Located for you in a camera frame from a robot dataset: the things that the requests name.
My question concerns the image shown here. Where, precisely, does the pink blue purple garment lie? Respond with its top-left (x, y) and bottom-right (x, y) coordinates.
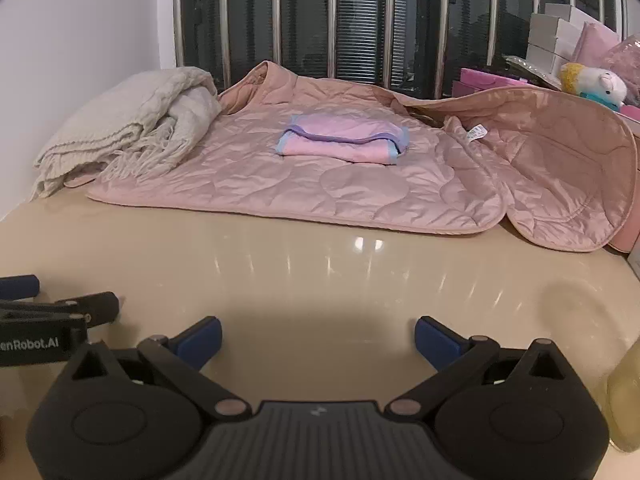
top-left (276, 112), bottom-right (409, 166)

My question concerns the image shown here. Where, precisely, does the pink box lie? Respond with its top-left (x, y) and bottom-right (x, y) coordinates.
top-left (451, 67), bottom-right (528, 98)

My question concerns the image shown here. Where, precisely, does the white plush toy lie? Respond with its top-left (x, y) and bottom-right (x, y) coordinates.
top-left (560, 62), bottom-right (627, 112)

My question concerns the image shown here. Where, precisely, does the metal window railing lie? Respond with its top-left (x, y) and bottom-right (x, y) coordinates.
top-left (174, 0), bottom-right (634, 99)

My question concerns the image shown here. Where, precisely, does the cream knitted blanket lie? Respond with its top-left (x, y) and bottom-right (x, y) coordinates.
top-left (32, 66), bottom-right (221, 198)

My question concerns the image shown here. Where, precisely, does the white boxes stack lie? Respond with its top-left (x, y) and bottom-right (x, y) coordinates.
top-left (525, 3), bottom-right (620, 77)

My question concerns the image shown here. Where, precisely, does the pink quilted jacket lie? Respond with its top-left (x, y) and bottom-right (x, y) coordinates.
top-left (87, 62), bottom-right (637, 252)

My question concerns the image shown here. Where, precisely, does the pink glittery bag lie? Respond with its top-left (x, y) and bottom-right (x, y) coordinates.
top-left (572, 23), bottom-right (639, 93)

